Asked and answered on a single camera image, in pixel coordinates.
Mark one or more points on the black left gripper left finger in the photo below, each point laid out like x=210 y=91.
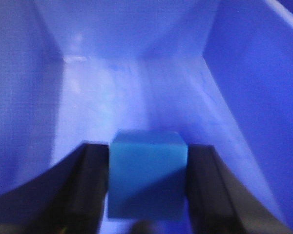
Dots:
x=67 y=199

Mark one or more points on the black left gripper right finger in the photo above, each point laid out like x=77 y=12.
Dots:
x=218 y=203

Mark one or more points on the blue cube block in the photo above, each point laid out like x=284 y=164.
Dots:
x=147 y=175

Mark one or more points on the large blue bin left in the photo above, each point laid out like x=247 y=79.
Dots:
x=218 y=72

